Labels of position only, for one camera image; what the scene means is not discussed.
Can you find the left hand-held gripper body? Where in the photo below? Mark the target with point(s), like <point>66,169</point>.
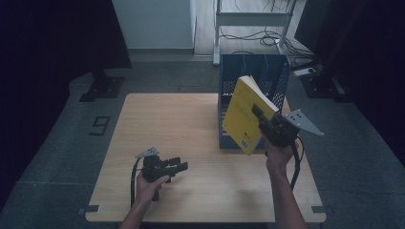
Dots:
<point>154,170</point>

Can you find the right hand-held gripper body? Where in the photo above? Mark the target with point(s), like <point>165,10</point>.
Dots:
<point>280,132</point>

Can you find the yellow book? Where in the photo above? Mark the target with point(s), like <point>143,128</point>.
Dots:
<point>240,117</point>

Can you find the blue file rack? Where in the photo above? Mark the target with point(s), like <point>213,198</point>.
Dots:
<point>272,70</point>

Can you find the person's left hand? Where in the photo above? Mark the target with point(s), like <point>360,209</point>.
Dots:
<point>146,191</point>

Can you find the person's right hand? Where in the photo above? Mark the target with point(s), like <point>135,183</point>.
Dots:
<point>277,157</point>

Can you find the white power strip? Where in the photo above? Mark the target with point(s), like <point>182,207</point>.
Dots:
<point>304,72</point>

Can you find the black stand base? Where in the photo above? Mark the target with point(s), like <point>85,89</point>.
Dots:
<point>321,87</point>
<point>103,89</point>

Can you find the dark curtain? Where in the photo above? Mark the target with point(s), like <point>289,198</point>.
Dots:
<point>47,63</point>
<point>366,63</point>

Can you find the white metal desk frame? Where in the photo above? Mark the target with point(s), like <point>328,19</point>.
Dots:
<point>251,19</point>

